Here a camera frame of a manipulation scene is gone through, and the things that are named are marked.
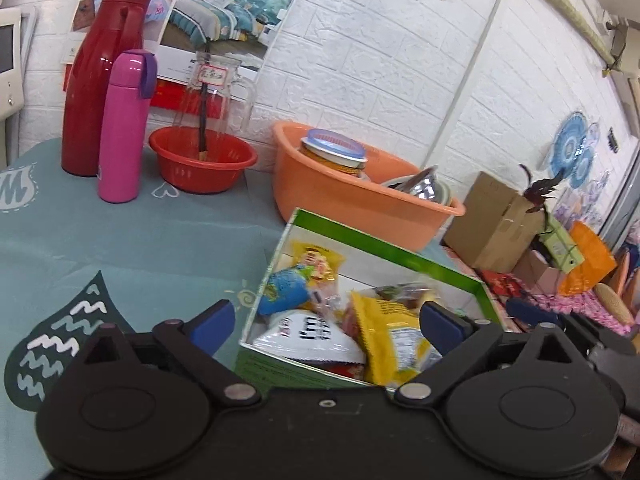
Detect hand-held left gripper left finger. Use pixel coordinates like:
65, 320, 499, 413
80, 299, 262, 407

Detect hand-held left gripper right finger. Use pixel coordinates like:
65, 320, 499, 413
394, 301, 596, 407

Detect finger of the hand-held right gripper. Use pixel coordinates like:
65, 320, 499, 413
506, 297, 636, 356

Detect opaque yellow snack packet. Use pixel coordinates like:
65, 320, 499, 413
350, 291, 444, 387

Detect blue green snack packet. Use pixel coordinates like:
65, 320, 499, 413
257, 267, 314, 317

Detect green cardboard box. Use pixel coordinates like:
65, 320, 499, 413
235, 207, 503, 391

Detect white snack packet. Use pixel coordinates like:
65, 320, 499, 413
252, 310, 367, 366

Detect yellow cartoon snack packet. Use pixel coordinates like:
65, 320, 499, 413
291, 241, 347, 287

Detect red flat packets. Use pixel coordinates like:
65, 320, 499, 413
480, 269, 526, 296

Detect small brown cardboard box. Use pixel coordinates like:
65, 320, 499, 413
515, 249, 566, 295

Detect woven round cushion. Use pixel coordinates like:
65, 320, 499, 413
592, 282, 636, 326

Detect light green box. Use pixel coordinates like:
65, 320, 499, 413
542, 212, 586, 273

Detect orange bag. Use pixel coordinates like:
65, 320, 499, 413
557, 220, 618, 297

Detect large brown cardboard box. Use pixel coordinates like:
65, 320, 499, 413
444, 171, 546, 273

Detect orange cushion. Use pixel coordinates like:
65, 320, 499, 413
612, 250, 640, 291

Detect teal printed tablecloth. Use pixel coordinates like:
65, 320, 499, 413
0, 137, 481, 480

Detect dark purple plant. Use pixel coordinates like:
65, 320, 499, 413
519, 162, 563, 231

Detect steel bowl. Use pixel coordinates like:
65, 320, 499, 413
385, 165, 453, 206

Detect red plastic basin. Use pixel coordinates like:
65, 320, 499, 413
148, 126, 258, 195

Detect orange plastic basin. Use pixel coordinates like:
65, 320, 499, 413
272, 121, 466, 253

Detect small blue paper fan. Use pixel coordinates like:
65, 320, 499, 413
580, 122, 602, 188

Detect large blue paper fan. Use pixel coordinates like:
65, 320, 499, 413
549, 111, 590, 178

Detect dark stirring stick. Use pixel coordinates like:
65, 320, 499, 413
197, 40, 211, 161

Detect pink water bottle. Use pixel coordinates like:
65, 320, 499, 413
97, 49, 158, 204

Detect tin with blue lid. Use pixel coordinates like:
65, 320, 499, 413
299, 129, 368, 181

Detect glass pitcher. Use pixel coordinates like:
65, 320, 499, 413
172, 51, 257, 148

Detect white air conditioner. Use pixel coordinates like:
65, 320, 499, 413
607, 15, 640, 131

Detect red thermos jug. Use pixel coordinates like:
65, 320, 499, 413
61, 0, 153, 177

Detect wrapped air conditioner pipe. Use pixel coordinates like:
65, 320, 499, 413
505, 0, 616, 68

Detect white device with screen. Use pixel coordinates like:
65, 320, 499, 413
0, 7, 38, 121

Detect white wall conduit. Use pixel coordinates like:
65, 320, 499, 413
425, 0, 511, 171

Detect red wall calendar poster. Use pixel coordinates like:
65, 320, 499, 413
60, 0, 311, 111

